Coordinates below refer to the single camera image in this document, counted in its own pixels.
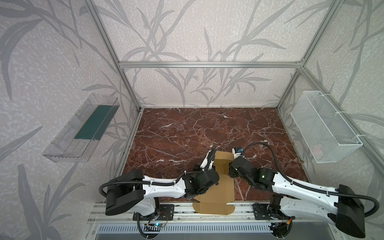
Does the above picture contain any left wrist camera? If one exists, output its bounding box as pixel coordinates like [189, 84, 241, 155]
[200, 148, 217, 172]

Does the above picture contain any clear acrylic wall tray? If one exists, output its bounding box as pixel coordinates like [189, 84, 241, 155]
[43, 94, 120, 163]

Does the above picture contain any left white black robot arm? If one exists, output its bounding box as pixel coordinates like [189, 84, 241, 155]
[99, 169, 220, 216]

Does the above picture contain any aluminium frame structure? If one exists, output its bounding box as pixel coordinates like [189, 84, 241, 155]
[83, 0, 384, 169]

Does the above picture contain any brown cardboard box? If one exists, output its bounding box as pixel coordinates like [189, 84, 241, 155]
[193, 151, 235, 215]

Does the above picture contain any white wire mesh basket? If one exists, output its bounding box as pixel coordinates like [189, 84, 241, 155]
[291, 91, 363, 164]

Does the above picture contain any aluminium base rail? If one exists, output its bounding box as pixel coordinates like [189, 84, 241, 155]
[86, 201, 340, 224]

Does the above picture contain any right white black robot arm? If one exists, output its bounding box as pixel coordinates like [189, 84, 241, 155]
[229, 157, 366, 238]

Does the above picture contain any right black corrugated cable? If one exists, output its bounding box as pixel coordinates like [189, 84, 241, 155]
[239, 142, 380, 218]

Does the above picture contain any small green lit circuit board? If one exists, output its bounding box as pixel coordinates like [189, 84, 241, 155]
[145, 222, 167, 232]

